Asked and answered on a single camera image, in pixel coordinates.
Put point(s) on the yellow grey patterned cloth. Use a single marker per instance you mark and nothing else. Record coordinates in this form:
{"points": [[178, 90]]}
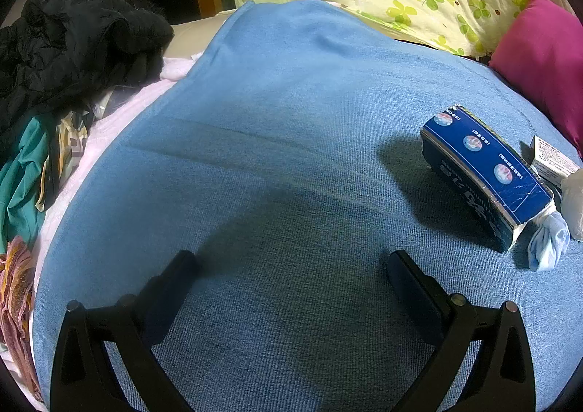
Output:
{"points": [[68, 143]]}

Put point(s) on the cream pillow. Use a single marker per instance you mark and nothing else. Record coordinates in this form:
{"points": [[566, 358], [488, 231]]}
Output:
{"points": [[191, 33]]}

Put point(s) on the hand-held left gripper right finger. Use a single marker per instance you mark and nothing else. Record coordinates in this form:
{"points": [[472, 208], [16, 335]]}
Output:
{"points": [[410, 289]]}

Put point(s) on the pink orange cloth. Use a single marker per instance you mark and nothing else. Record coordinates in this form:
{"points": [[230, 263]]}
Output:
{"points": [[16, 293]]}

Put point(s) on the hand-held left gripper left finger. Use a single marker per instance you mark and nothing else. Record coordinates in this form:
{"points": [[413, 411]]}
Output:
{"points": [[171, 293]]}

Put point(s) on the pink pillow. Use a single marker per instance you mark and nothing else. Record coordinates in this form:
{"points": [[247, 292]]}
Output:
{"points": [[546, 52]]}

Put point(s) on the teal cloth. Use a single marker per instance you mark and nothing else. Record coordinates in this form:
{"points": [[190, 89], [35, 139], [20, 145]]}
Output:
{"points": [[22, 179]]}

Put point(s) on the light blue sock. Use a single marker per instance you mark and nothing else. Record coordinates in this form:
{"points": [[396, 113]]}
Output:
{"points": [[549, 243]]}

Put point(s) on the black jacket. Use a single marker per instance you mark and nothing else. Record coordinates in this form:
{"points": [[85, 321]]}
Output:
{"points": [[82, 43]]}

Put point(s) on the blue blanket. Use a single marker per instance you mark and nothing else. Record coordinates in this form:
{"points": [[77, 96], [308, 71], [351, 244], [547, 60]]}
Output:
{"points": [[296, 143]]}

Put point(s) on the blue white toothpaste box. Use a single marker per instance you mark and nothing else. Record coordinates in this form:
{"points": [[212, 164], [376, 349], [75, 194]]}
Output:
{"points": [[483, 166]]}

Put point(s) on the small white silver box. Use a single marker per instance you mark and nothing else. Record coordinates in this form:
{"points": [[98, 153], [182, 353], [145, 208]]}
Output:
{"points": [[553, 159]]}

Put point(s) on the white paper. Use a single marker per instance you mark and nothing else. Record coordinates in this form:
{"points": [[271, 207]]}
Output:
{"points": [[575, 202]]}

